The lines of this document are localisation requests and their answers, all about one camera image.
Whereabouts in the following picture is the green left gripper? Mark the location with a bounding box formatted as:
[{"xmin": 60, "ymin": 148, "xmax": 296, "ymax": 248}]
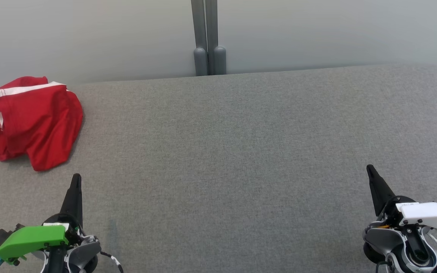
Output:
[{"xmin": 0, "ymin": 174, "xmax": 85, "ymax": 265}]

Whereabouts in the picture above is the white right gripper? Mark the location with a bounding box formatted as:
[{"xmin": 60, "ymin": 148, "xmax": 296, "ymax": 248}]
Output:
[{"xmin": 366, "ymin": 164, "xmax": 437, "ymax": 232}]

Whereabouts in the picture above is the red shorts white waistband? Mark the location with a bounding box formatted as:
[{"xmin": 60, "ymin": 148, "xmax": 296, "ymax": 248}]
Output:
[{"xmin": 0, "ymin": 76, "xmax": 83, "ymax": 172}]

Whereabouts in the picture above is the grey partition post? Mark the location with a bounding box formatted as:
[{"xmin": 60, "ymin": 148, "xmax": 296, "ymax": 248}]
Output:
[
  {"xmin": 206, "ymin": 0, "xmax": 226, "ymax": 75},
  {"xmin": 191, "ymin": 0, "xmax": 208, "ymax": 76}
]

